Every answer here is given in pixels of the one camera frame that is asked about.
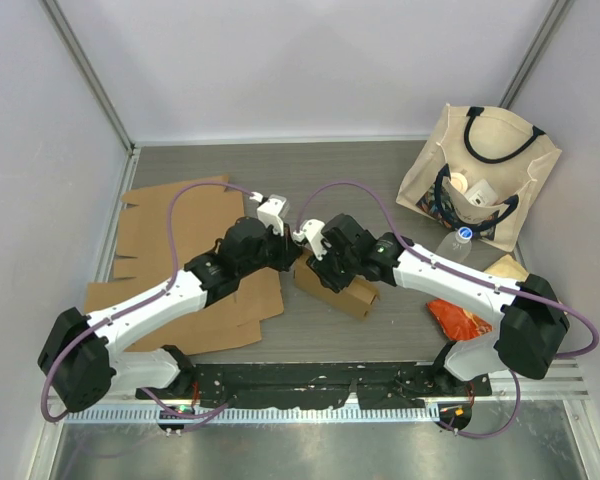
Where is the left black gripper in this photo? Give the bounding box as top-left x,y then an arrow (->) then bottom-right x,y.
238,221 -> 303,278

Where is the brown cardboard box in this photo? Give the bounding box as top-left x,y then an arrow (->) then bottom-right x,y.
294,251 -> 380,320

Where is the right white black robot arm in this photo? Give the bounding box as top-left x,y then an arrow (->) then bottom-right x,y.
298,214 -> 569,395

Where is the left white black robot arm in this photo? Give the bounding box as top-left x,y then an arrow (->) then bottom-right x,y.
38,217 -> 303,420

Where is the white box in bag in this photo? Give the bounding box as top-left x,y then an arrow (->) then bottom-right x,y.
465,179 -> 499,207

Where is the clear plastic water bottle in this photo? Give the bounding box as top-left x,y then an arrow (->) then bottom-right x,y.
435,227 -> 473,263

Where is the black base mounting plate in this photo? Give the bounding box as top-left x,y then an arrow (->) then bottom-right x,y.
152,362 -> 492,410

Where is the orange chips snack bag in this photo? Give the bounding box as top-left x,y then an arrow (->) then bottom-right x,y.
426,253 -> 529,342

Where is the round beige lid in bag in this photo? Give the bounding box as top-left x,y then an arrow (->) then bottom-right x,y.
450,172 -> 469,194

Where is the beige canvas tote bag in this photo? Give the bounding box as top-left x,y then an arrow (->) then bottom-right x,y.
396,104 -> 561,252

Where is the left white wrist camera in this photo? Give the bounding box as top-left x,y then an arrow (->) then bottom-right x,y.
249,192 -> 290,236

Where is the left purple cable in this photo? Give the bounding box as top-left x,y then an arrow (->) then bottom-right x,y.
39,180 -> 261,459

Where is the purple cable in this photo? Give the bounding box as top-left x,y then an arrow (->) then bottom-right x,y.
39,180 -> 261,459
297,180 -> 599,441

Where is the white slotted cable duct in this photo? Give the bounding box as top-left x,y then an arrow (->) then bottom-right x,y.
66,403 -> 439,425

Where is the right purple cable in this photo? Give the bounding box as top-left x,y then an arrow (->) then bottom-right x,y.
297,180 -> 599,441

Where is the left aluminium frame post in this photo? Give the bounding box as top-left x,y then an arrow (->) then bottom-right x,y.
38,0 -> 135,152

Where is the aluminium frame post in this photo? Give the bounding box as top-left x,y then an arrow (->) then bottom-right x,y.
498,0 -> 575,109
38,0 -> 135,152

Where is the right aluminium frame post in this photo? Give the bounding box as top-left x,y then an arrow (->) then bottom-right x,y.
498,0 -> 575,109

